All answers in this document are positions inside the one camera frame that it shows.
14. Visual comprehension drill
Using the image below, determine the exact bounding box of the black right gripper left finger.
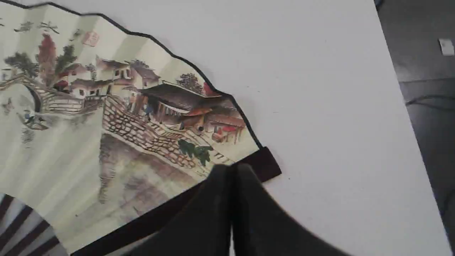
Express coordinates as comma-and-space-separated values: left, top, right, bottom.
132, 165, 232, 256

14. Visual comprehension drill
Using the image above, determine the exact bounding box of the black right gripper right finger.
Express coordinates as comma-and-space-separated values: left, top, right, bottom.
233, 164, 346, 256

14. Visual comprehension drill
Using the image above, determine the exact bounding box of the painted paper folding fan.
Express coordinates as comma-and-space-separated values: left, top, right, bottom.
1, 0, 281, 256

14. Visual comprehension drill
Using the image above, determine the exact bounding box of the white paper scrap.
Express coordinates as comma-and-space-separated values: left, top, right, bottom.
438, 38, 455, 56

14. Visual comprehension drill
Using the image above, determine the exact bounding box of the black floor cable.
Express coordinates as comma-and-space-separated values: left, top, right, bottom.
405, 95, 455, 107

